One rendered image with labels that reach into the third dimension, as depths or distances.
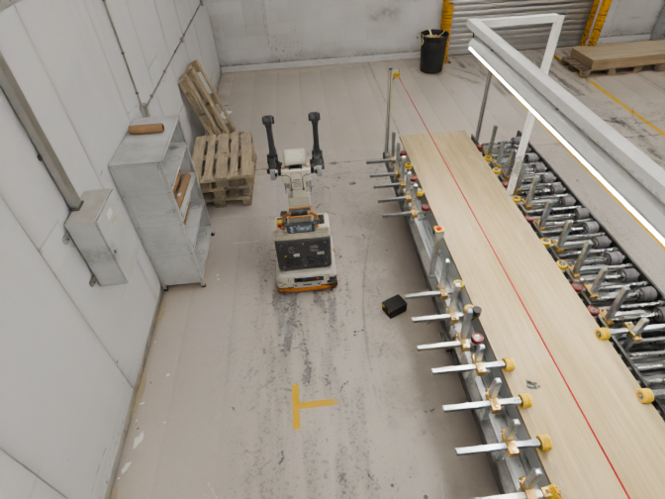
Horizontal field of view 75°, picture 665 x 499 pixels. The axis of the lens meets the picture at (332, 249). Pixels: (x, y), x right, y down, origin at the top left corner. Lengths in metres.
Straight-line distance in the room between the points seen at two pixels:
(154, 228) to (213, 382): 1.53
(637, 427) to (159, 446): 3.29
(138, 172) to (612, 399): 3.83
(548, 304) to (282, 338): 2.32
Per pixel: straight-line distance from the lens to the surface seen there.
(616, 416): 3.16
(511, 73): 2.96
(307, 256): 4.28
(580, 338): 3.42
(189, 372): 4.24
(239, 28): 10.04
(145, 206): 4.26
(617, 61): 10.42
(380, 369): 3.99
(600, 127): 2.27
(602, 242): 4.35
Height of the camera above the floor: 3.39
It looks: 43 degrees down
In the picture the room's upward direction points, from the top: 3 degrees counter-clockwise
